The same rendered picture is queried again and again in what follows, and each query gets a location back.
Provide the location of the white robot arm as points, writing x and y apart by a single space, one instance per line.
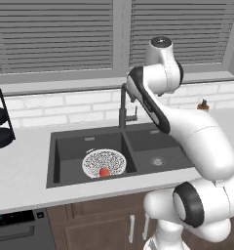
203 140

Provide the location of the dark grey sink faucet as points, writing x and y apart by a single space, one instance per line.
122 110

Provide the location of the dark grey double sink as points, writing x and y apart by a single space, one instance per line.
145 146

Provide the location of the white mesh colander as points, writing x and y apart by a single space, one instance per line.
102 159

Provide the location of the red peach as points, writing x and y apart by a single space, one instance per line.
104 172

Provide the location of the brown soap dispenser bottle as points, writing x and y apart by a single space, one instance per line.
203 105

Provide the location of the brown cupboard door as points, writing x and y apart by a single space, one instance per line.
96 228
140 241

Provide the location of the grey window blind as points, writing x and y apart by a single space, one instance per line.
54 35
193 29

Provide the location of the black tiered stand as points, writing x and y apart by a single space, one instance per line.
0 136

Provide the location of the dark grey dishwasher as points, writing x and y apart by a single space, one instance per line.
18 231

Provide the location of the grey window frame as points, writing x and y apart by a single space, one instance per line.
121 39

